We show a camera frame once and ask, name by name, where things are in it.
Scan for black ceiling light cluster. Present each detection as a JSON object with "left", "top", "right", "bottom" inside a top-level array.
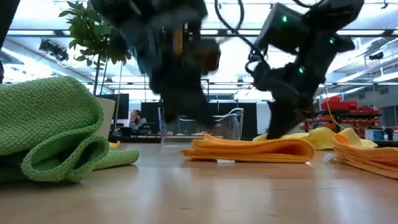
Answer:
[{"left": 39, "top": 39, "right": 70, "bottom": 63}]

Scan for person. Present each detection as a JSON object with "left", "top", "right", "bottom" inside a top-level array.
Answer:
[{"left": 129, "top": 109, "right": 147, "bottom": 131}]

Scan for shelf with red bins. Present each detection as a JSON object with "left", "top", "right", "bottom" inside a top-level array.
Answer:
[{"left": 298, "top": 95, "right": 382, "bottom": 131}]

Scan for black monitor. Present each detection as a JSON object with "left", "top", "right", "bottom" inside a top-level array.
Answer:
[{"left": 99, "top": 93, "right": 130, "bottom": 121}]

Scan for black right camera cable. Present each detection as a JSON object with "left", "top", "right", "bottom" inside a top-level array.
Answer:
[{"left": 213, "top": 0, "right": 269, "bottom": 75}]

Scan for yellow microfiber towel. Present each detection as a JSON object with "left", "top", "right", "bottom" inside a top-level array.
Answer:
[{"left": 252, "top": 126, "right": 379, "bottom": 149}]

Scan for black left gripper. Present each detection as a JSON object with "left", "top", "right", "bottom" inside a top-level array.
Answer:
[{"left": 136, "top": 18, "right": 221, "bottom": 129}]

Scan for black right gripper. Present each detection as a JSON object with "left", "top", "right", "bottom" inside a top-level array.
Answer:
[{"left": 250, "top": 62, "right": 315, "bottom": 140}]

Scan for blue and white box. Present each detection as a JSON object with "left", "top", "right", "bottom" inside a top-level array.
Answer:
[{"left": 364, "top": 129, "right": 386, "bottom": 141}]

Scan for black metal table frame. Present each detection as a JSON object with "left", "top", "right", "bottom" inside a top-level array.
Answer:
[{"left": 0, "top": 0, "right": 21, "bottom": 85}]

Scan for green microfiber towel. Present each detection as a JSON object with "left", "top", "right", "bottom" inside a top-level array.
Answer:
[{"left": 0, "top": 76, "right": 140, "bottom": 184}]

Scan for clear plastic bin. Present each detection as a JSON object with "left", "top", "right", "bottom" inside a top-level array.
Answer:
[{"left": 158, "top": 107, "right": 244, "bottom": 146}]

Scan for black partition panels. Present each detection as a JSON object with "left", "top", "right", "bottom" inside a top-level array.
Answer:
[{"left": 141, "top": 101, "right": 258, "bottom": 139}]

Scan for green plant in white pot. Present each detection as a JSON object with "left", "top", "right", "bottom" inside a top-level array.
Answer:
[{"left": 58, "top": 0, "right": 133, "bottom": 141}]

